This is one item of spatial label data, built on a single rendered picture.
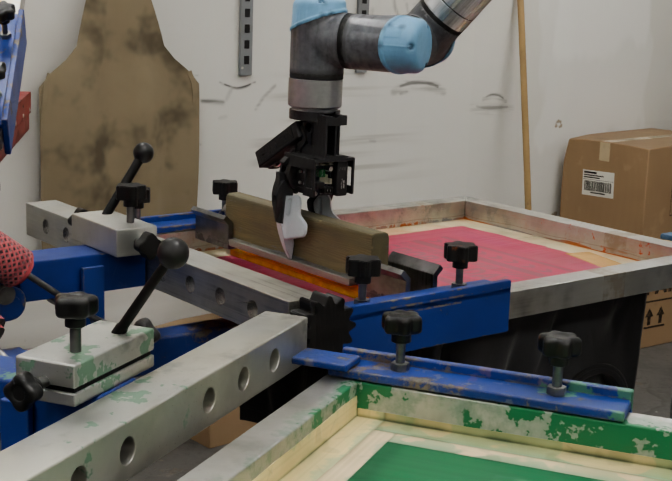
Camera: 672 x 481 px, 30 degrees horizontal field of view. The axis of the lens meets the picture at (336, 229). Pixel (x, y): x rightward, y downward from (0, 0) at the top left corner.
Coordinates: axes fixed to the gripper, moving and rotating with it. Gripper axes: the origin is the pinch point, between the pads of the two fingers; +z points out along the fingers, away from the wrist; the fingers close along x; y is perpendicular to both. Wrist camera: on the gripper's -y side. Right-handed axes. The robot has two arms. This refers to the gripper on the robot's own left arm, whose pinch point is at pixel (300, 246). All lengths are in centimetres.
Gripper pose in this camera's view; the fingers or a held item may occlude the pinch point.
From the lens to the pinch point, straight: 180.1
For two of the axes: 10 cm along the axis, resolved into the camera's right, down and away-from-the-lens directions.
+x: 7.9, -0.9, 6.0
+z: -0.4, 9.8, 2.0
